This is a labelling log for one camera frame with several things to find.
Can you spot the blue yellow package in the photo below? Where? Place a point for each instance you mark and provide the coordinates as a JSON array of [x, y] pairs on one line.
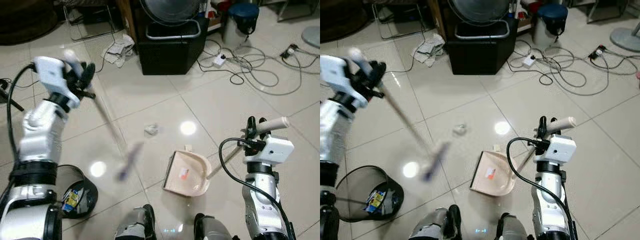
[[71, 200], [375, 201]]

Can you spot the black stand leg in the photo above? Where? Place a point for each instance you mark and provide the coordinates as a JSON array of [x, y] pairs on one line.
[[10, 97]]

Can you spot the black round waste bin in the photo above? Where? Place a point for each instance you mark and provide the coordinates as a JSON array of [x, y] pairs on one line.
[[86, 197], [387, 200]]

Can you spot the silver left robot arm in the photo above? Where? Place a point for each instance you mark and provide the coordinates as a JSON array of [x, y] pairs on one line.
[[35, 135], [334, 130]]

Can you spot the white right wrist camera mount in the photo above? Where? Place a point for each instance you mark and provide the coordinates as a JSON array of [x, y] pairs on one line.
[[272, 149], [559, 148]]

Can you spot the robot right leg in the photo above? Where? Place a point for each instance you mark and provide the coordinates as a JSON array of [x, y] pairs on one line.
[[514, 230], [212, 230]]

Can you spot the dark brown round furniture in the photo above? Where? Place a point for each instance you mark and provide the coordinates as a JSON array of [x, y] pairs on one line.
[[342, 20], [25, 20]]

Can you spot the round grey fan grille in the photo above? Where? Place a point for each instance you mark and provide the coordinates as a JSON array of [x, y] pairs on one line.
[[480, 10], [170, 10]]

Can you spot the robot left leg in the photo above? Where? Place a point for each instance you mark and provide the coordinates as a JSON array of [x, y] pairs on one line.
[[435, 225], [135, 225]]

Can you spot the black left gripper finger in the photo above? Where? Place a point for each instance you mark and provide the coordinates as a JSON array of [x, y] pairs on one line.
[[361, 68], [88, 74], [70, 69], [380, 73]]

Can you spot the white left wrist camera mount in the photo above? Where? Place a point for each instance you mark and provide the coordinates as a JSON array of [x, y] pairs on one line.
[[337, 75], [52, 75]]

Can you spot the bucket with blue lid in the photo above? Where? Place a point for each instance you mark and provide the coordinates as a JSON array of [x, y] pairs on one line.
[[550, 20], [242, 20]]

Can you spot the robot leg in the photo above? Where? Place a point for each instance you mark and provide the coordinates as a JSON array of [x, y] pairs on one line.
[[135, 225], [212, 230], [514, 230], [435, 225]]

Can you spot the grey round fan base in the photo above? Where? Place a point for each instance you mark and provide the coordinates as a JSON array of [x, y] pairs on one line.
[[312, 37], [626, 40]]

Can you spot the small crumpled paper ball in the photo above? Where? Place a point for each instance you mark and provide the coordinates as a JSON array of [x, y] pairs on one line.
[[151, 130]]

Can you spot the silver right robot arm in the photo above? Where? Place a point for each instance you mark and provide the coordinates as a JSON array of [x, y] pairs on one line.
[[260, 195], [547, 195]]

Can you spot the black power strip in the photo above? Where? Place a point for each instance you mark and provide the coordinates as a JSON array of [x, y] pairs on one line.
[[288, 51], [597, 51]]

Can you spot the crumpled newspaper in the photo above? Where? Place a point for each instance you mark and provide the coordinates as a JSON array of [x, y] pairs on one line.
[[429, 49], [120, 50]]

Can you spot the pink plastic dustpan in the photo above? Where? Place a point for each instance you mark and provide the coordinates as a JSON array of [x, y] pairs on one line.
[[492, 174], [187, 175]]

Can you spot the white power strip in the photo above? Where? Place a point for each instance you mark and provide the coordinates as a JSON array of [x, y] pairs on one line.
[[529, 61], [219, 60]]

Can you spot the metal chair legs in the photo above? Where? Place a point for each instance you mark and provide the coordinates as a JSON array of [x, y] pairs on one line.
[[295, 10], [607, 10]]

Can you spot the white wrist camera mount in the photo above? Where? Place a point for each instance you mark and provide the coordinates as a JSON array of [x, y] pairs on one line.
[[337, 75], [272, 149], [559, 148], [52, 75]]

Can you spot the black box cabinet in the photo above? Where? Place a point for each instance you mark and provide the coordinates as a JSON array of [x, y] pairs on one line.
[[480, 52], [170, 52]]

